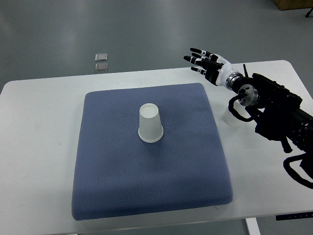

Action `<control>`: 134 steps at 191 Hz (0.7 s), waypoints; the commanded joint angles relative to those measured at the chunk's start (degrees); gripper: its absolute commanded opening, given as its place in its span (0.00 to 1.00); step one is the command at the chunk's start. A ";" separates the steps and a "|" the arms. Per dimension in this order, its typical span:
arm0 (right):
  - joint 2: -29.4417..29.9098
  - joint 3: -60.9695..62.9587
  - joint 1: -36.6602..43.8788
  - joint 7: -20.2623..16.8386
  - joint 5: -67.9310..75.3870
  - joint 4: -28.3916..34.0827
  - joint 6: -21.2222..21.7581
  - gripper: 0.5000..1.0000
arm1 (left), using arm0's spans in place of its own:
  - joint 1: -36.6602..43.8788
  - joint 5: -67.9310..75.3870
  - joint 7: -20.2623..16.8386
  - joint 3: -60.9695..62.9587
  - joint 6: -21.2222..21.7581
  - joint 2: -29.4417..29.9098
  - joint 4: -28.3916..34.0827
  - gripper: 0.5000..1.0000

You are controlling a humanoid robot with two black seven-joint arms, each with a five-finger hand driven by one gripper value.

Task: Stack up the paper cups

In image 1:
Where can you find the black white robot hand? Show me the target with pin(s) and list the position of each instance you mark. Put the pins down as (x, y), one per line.
(216, 69)

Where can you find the white paper cup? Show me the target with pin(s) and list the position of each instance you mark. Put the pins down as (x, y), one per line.
(150, 128)
(232, 120)

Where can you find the white paper cup on cushion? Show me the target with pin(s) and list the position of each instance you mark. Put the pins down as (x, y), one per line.
(150, 128)

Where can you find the brown cardboard box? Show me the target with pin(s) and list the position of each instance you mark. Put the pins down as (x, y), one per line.
(293, 4)

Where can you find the black tripod leg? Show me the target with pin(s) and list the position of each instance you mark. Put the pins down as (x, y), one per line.
(308, 13)

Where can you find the lower metal floor plate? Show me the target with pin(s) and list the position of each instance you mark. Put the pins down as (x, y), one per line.
(101, 67)

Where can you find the metal floor plate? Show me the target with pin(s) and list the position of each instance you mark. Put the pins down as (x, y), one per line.
(101, 57)
(101, 67)

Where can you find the upper metal floor plate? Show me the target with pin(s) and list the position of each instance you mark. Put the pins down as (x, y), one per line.
(101, 57)

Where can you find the blue grey square cushion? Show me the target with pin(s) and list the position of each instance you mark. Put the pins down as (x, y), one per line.
(118, 174)

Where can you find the white table leg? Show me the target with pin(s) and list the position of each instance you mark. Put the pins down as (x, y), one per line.
(252, 226)

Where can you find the black table control panel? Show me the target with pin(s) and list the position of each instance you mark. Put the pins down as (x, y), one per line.
(294, 216)

